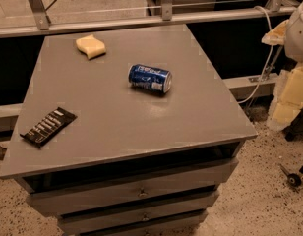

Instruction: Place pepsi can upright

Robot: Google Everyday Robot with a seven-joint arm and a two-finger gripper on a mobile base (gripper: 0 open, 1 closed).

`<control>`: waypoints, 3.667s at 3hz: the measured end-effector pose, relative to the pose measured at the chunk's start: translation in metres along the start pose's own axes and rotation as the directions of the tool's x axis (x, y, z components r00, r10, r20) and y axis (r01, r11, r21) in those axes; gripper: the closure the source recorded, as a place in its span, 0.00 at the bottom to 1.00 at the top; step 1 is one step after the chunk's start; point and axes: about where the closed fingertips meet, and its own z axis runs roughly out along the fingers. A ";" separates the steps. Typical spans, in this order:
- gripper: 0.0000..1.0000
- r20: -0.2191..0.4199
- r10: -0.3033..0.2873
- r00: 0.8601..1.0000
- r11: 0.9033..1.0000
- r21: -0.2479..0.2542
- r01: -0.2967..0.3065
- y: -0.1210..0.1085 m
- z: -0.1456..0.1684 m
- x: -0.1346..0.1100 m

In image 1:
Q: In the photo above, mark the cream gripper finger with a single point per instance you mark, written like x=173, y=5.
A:
x=276, y=36

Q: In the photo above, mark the blue pepsi can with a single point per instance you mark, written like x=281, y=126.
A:
x=150, y=78

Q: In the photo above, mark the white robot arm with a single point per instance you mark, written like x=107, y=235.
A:
x=288, y=91

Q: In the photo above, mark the black caster wheel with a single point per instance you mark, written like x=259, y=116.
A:
x=293, y=179

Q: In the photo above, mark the grey drawer cabinet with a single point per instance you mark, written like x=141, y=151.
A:
x=122, y=130

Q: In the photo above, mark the yellow sponge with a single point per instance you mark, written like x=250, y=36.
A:
x=91, y=46

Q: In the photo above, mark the bottom grey drawer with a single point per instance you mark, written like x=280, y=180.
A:
x=153, y=226

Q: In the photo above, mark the grey drawer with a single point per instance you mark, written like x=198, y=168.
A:
x=144, y=212
x=153, y=226
x=138, y=187

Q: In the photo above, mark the middle grey drawer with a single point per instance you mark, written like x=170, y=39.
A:
x=144, y=212

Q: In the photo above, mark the black snack bar wrapper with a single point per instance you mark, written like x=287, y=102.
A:
x=49, y=126

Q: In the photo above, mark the top grey drawer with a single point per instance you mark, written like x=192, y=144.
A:
x=138, y=187

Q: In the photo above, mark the metal railing frame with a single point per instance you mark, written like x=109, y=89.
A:
x=47, y=17

